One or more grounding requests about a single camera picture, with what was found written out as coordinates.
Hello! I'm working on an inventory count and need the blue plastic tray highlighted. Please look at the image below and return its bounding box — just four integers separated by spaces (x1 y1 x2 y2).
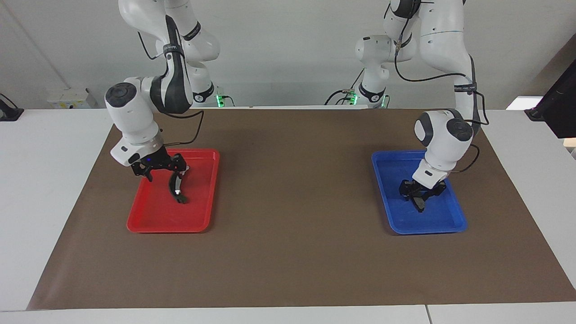
372 150 468 235

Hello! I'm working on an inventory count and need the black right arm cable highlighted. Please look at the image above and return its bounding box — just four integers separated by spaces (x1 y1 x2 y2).
136 31 206 147

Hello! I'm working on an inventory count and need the curved brake shoe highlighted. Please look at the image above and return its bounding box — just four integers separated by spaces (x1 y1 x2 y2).
167 165 190 204

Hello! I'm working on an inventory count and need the black desk stand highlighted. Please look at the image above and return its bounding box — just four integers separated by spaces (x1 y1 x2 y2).
0 93 24 122

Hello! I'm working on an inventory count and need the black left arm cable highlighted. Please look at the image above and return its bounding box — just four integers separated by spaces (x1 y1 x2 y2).
384 0 491 174

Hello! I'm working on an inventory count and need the white wall socket box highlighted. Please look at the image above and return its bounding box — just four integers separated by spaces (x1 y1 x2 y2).
47 88 98 110

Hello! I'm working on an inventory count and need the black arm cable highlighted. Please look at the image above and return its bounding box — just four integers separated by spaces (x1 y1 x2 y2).
384 0 491 174
136 31 206 147

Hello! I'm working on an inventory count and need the black base cable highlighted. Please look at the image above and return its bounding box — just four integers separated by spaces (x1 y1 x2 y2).
324 67 364 107

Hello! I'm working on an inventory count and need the red plastic tray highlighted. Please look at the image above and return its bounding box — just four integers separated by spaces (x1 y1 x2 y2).
126 148 220 234

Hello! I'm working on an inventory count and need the dark brake pad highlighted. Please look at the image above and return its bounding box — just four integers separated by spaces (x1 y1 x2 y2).
411 189 429 213

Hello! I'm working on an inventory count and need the black monitor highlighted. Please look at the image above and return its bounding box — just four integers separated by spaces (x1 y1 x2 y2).
524 58 576 139

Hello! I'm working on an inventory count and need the brown table mat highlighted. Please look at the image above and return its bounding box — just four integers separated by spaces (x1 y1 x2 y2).
26 108 576 311

